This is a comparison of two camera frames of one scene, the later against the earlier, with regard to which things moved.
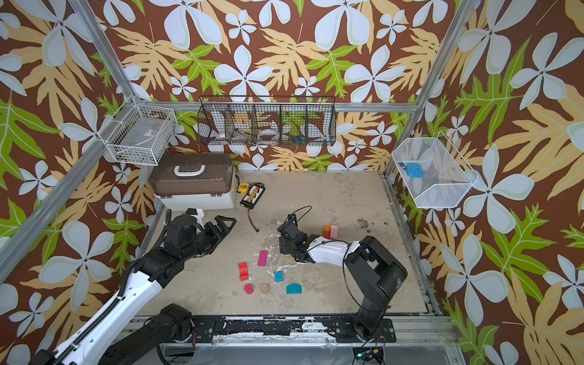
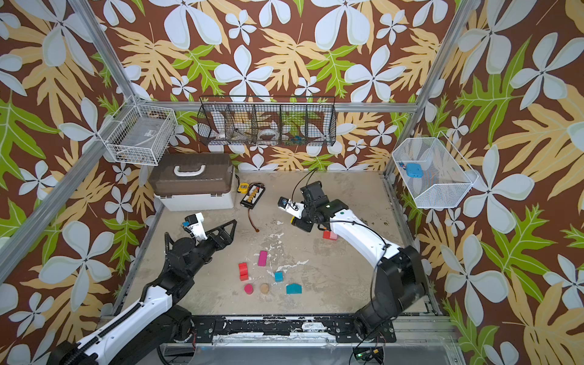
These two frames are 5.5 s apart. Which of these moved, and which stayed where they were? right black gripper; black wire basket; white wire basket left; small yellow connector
Moved: right black gripper
Stayed: small yellow connector; white wire basket left; black wire basket
